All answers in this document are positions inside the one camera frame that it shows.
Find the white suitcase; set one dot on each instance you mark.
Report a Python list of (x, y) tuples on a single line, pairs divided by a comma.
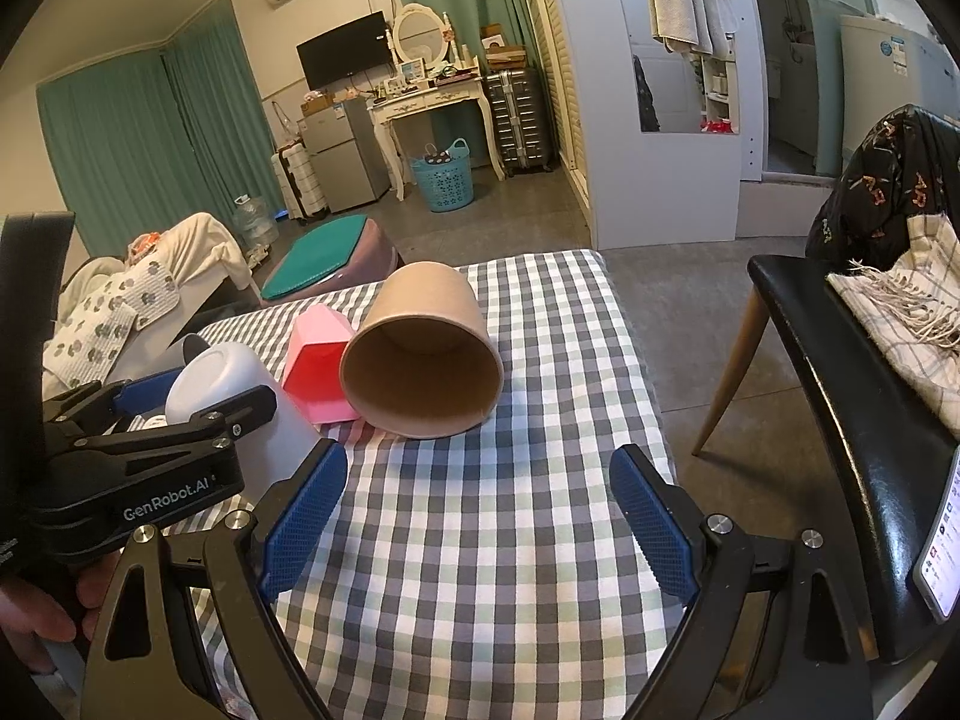
[(298, 183)]

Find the white louvered wardrobe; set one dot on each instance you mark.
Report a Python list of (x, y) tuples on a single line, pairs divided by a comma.
[(630, 115)]

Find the teal curtain left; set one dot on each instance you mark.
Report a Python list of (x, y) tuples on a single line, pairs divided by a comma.
[(141, 141)]

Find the grey checkered tablecloth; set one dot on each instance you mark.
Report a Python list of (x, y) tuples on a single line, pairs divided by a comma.
[(490, 574)]

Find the silver mini fridge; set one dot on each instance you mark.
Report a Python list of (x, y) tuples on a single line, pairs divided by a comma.
[(345, 156)]

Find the black patterned jacket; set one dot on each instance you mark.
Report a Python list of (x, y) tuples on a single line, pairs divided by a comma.
[(906, 166)]

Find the person's left hand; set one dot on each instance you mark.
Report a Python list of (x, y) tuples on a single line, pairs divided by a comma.
[(30, 615)]

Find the water bottle jug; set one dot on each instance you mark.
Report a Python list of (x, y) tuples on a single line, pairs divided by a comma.
[(255, 221)]

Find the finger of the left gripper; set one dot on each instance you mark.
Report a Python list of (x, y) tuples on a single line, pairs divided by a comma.
[(146, 395)]

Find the pink hexagonal cup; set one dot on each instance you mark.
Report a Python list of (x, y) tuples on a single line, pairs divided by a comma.
[(311, 376)]

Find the smartphone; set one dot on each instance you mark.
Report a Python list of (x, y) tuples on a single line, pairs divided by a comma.
[(936, 574)]

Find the black aluminium suitcase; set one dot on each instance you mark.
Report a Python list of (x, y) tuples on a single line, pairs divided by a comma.
[(522, 125)]

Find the leaf patterned blanket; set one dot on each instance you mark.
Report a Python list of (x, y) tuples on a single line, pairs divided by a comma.
[(105, 302)]

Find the teal laundry basket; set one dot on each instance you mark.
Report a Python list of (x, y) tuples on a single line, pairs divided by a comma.
[(444, 178)]

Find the brown paper cup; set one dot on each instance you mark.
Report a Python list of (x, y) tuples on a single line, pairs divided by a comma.
[(422, 364)]

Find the plain white cup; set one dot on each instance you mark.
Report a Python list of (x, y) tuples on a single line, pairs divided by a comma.
[(272, 437)]

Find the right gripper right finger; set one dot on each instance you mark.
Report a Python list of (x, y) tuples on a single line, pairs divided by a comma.
[(807, 660)]

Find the black chair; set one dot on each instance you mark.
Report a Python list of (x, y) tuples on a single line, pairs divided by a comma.
[(891, 453)]

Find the plaid fringed scarf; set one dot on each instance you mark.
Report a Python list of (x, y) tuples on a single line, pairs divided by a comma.
[(910, 312)]

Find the round stool green cushion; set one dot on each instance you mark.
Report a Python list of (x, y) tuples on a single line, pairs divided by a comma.
[(339, 254)]

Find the black flat television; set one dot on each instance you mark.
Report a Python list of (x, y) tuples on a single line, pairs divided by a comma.
[(334, 55)]

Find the white washing machine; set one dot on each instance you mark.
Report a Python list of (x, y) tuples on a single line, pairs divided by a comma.
[(885, 67)]

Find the oval vanity mirror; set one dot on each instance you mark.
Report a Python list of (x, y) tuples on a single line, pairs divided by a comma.
[(419, 33)]

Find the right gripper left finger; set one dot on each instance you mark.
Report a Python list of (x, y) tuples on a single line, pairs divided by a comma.
[(148, 660)]

